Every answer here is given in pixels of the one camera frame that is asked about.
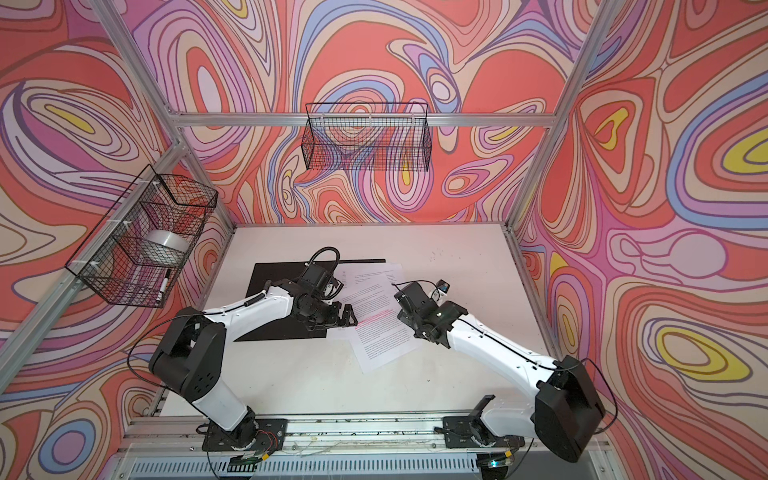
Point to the black white marker pen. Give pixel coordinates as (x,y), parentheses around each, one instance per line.
(162,292)

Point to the left black wire basket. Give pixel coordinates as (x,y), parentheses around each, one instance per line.
(108,261)

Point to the aluminium front rail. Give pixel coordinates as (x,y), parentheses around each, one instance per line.
(303,433)

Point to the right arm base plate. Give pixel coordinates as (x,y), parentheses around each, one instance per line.
(470,432)

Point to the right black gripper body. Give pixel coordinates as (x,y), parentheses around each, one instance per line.
(412,320)

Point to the teal file folder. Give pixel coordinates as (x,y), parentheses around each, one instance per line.
(272,313)

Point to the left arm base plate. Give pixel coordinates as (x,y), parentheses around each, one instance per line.
(262,435)

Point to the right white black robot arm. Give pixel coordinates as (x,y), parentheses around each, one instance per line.
(562,408)

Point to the back black wire basket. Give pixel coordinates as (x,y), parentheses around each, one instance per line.
(367,136)

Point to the black wire basket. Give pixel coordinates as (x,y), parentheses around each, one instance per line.
(108,261)
(367,136)

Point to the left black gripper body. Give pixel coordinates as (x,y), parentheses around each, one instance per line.
(323,314)

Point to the white ventilation grille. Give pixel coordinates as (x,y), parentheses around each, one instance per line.
(303,467)

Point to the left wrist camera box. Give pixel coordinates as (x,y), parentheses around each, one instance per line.
(317,279)

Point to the silver tape roll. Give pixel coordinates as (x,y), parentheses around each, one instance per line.
(162,248)

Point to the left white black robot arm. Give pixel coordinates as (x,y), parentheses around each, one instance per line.
(189,357)

